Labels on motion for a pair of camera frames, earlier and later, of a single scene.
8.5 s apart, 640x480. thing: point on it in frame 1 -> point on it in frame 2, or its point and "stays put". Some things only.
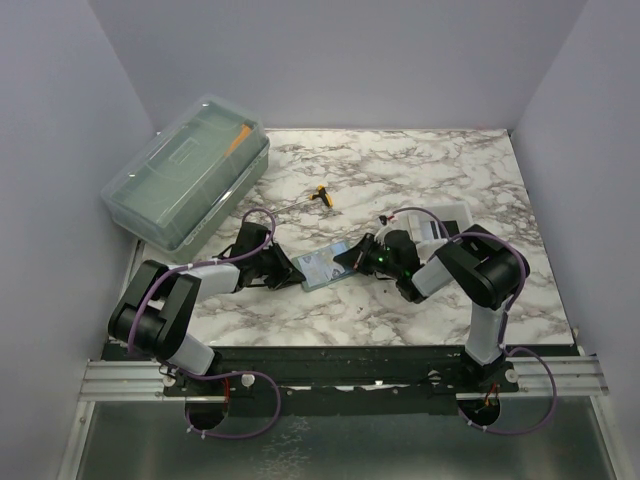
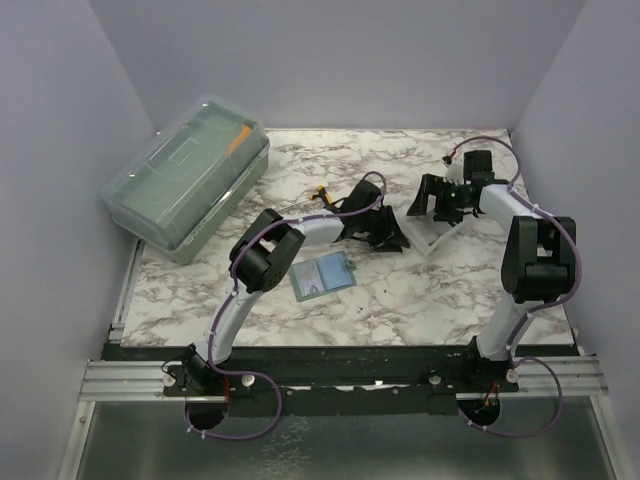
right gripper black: x=359 y=254 -> x=431 y=185
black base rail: x=353 y=380 stays put
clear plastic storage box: x=179 y=189 stays put
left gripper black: x=287 y=274 -> x=388 y=237
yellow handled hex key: x=322 y=194 stays put
